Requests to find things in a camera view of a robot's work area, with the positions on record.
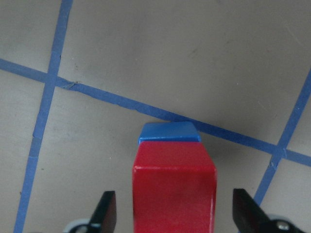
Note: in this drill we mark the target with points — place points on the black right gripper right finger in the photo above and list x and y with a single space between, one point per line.
248 216

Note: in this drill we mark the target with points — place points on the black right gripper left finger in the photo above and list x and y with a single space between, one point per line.
104 217

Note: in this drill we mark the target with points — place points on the red wooden block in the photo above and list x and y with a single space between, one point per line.
174 188

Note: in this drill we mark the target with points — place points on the blue wooden block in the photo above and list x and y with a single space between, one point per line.
183 131

